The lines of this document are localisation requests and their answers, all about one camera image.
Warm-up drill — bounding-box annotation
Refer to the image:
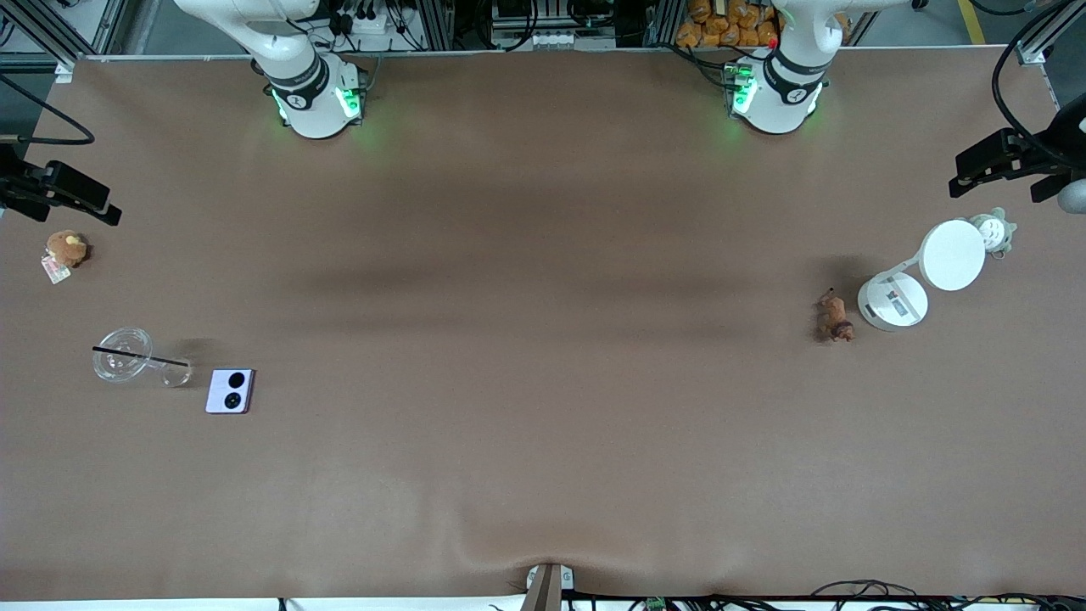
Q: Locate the brown lion statue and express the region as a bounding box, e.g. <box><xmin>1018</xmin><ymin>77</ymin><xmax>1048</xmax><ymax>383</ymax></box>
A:
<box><xmin>815</xmin><ymin>288</ymin><xmax>856</xmax><ymax>345</ymax></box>

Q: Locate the lilac flip phone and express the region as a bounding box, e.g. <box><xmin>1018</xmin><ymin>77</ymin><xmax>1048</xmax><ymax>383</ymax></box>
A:
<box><xmin>204</xmin><ymin>367</ymin><xmax>256</xmax><ymax>416</ymax></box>

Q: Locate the brown plush toy with tag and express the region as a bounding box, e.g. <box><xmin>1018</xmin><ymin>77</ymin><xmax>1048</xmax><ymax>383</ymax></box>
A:
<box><xmin>41</xmin><ymin>229</ymin><xmax>91</xmax><ymax>285</ymax></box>

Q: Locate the small white grey figurine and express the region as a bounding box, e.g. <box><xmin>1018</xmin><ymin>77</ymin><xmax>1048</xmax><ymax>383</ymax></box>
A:
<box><xmin>967</xmin><ymin>206</ymin><xmax>1018</xmax><ymax>260</ymax></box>

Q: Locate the white desk lamp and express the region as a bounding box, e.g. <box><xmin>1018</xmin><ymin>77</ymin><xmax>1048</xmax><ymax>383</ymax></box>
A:
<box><xmin>856</xmin><ymin>219</ymin><xmax>988</xmax><ymax>333</ymax></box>

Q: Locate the clear plastic cup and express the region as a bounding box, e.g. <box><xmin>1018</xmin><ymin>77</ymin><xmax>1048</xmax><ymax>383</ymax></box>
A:
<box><xmin>92</xmin><ymin>327</ymin><xmax>194</xmax><ymax>389</ymax></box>

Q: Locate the black drinking straw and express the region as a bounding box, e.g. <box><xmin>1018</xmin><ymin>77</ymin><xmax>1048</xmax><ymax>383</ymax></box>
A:
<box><xmin>92</xmin><ymin>345</ymin><xmax>190</xmax><ymax>369</ymax></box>

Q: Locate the bag of orange snacks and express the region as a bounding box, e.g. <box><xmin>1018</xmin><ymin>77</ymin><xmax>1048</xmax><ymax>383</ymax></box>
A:
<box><xmin>675</xmin><ymin>0</ymin><xmax>781</xmax><ymax>49</ymax></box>

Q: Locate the white power strip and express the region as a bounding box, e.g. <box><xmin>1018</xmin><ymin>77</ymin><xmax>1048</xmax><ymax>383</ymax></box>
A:
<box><xmin>344</xmin><ymin>5</ymin><xmax>401</xmax><ymax>37</ymax></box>

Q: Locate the brown table cover mat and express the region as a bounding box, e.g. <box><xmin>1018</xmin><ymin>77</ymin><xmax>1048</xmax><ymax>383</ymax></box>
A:
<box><xmin>0</xmin><ymin>47</ymin><xmax>1086</xmax><ymax>603</ymax></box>

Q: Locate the aluminium frame profile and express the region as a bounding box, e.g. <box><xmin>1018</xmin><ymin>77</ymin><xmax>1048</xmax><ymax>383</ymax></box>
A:
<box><xmin>1016</xmin><ymin>0</ymin><xmax>1086</xmax><ymax>67</ymax></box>
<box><xmin>0</xmin><ymin>0</ymin><xmax>128</xmax><ymax>67</ymax></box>

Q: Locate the aluminium camera mount post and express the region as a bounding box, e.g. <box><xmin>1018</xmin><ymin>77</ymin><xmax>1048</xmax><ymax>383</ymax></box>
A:
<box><xmin>521</xmin><ymin>563</ymin><xmax>575</xmax><ymax>611</ymax></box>

